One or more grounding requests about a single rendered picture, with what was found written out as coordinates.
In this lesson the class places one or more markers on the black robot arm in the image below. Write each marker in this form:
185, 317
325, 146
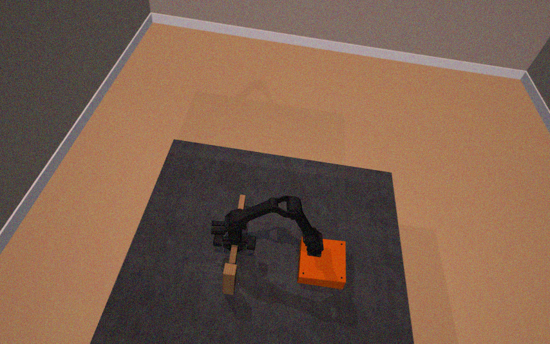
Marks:
237, 220

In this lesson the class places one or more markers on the brown wooden post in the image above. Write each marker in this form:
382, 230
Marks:
229, 278

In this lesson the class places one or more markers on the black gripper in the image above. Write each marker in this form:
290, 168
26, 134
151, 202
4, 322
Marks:
241, 241

